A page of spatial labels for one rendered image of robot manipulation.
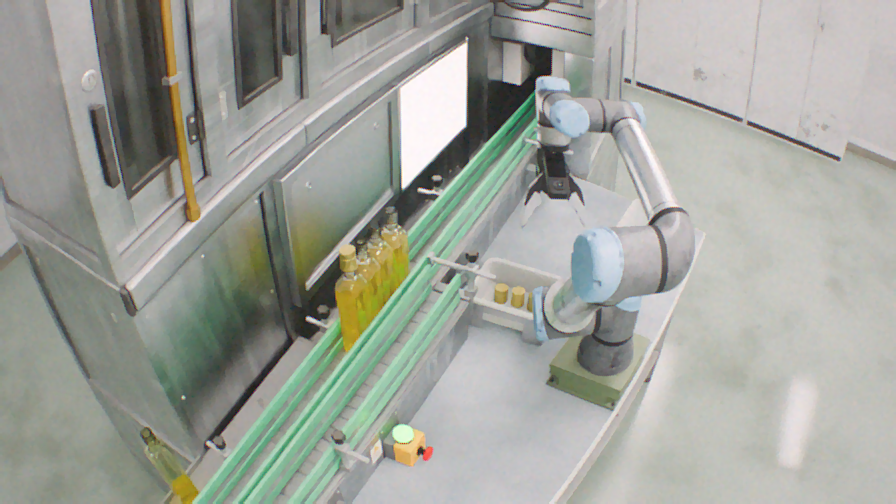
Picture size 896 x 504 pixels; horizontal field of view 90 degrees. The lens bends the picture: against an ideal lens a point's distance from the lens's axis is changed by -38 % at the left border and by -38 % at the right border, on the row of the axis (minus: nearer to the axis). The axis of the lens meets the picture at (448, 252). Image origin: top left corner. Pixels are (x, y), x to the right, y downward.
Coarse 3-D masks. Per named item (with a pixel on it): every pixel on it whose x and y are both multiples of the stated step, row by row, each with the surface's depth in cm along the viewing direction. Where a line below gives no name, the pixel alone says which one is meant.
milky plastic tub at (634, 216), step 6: (636, 204) 212; (630, 210) 207; (636, 210) 213; (642, 210) 213; (624, 216) 204; (630, 216) 209; (636, 216) 215; (642, 216) 214; (624, 222) 204; (630, 222) 210; (636, 222) 214; (642, 222) 214
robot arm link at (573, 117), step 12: (552, 96) 133; (564, 96) 132; (552, 108) 130; (564, 108) 126; (576, 108) 126; (588, 108) 129; (600, 108) 129; (552, 120) 130; (564, 120) 127; (576, 120) 127; (588, 120) 128; (600, 120) 130; (564, 132) 129; (576, 132) 129
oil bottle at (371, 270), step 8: (360, 264) 144; (368, 264) 145; (376, 264) 146; (360, 272) 144; (368, 272) 144; (376, 272) 147; (368, 280) 145; (376, 280) 148; (376, 288) 149; (376, 296) 150; (376, 304) 151; (376, 312) 152
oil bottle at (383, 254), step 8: (376, 248) 149; (384, 248) 149; (376, 256) 148; (384, 256) 149; (392, 256) 153; (384, 264) 150; (392, 264) 154; (384, 272) 151; (392, 272) 155; (384, 280) 152; (392, 280) 156; (384, 288) 153; (392, 288) 157; (384, 296) 155; (384, 304) 156
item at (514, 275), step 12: (492, 264) 186; (504, 264) 185; (516, 264) 184; (504, 276) 187; (516, 276) 185; (528, 276) 183; (540, 276) 181; (552, 276) 180; (480, 288) 182; (492, 288) 187; (528, 288) 185; (480, 300) 173; (492, 300) 184; (516, 312) 170; (528, 312) 180
